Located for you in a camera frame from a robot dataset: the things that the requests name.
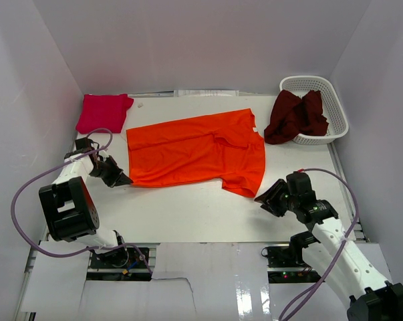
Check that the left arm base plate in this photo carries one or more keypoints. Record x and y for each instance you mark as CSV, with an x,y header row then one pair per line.
x,y
120,259

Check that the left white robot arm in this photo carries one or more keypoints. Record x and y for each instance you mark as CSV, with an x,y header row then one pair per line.
x,y
69,210

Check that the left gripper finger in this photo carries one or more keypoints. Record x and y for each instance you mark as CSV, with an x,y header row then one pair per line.
x,y
118,183
119,174

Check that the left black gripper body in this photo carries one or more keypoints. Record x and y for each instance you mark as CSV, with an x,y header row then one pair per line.
x,y
106,170

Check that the orange t shirt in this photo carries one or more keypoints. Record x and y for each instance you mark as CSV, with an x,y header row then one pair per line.
x,y
222,146

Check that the dark red t shirt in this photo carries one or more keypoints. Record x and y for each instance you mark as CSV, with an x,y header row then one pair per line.
x,y
292,116

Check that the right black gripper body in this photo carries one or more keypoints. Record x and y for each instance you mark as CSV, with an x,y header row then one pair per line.
x,y
292,202

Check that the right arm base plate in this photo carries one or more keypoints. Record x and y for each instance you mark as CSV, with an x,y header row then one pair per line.
x,y
283,257

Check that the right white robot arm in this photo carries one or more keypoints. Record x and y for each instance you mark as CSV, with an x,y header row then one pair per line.
x,y
326,247

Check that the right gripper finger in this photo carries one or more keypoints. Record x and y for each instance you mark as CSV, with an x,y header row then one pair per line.
x,y
276,208
273,193

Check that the folded pink t shirt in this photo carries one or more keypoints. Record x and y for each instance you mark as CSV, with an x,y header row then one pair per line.
x,y
103,111

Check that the white plastic basket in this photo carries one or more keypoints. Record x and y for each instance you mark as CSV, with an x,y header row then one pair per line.
x,y
332,108

